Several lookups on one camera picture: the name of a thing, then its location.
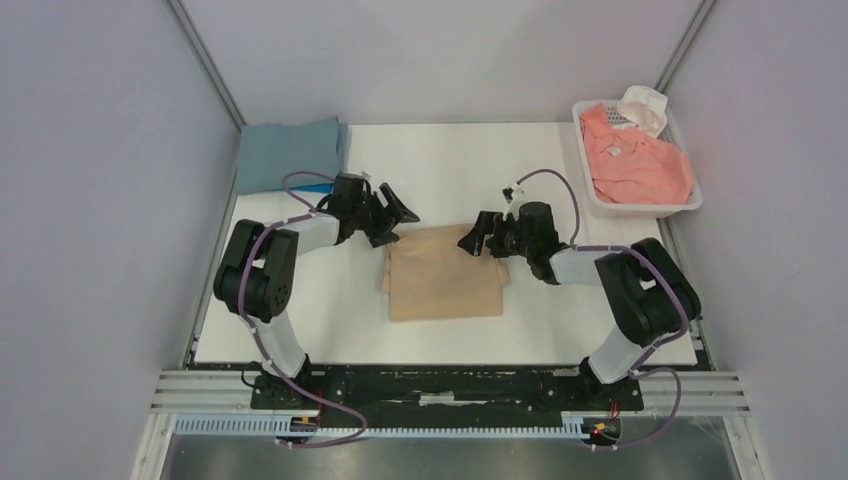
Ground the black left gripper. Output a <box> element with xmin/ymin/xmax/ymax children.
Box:
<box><xmin>350</xmin><ymin>183</ymin><xmax>418</xmax><ymax>248</ymax></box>

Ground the beige t shirt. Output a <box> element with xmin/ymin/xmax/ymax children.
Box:
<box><xmin>381</xmin><ymin>224</ymin><xmax>510</xmax><ymax>322</ymax></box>

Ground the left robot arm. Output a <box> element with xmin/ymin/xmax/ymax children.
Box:
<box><xmin>213</xmin><ymin>173</ymin><xmax>420</xmax><ymax>408</ymax></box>

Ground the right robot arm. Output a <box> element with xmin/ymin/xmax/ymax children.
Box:
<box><xmin>457</xmin><ymin>202</ymin><xmax>702</xmax><ymax>408</ymax></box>

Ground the folded bright blue t shirt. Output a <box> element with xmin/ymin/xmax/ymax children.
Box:
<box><xmin>291</xmin><ymin>183</ymin><xmax>333</xmax><ymax>194</ymax></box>

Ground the folded grey-blue t shirt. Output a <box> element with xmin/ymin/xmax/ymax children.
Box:
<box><xmin>234</xmin><ymin>117</ymin><xmax>350</xmax><ymax>195</ymax></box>

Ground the pink t shirt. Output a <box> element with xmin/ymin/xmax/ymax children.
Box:
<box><xmin>579</xmin><ymin>104</ymin><xmax>695</xmax><ymax>205</ymax></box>

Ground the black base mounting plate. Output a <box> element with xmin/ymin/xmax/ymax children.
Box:
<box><xmin>229</xmin><ymin>362</ymin><xmax>644</xmax><ymax>430</ymax></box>

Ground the white t shirt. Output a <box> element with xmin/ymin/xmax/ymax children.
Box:
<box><xmin>616</xmin><ymin>85</ymin><xmax>668</xmax><ymax>138</ymax></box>

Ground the white plastic basket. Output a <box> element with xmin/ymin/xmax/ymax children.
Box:
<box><xmin>572</xmin><ymin>99</ymin><xmax>703</xmax><ymax>219</ymax></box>

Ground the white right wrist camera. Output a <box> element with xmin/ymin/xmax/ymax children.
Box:
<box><xmin>502</xmin><ymin>181</ymin><xmax>526</xmax><ymax>219</ymax></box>

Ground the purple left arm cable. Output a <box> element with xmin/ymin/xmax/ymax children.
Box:
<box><xmin>236</xmin><ymin>170</ymin><xmax>370</xmax><ymax>450</ymax></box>

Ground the white slotted cable duct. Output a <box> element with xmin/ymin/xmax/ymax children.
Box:
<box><xmin>173</xmin><ymin>413</ymin><xmax>590</xmax><ymax>441</ymax></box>

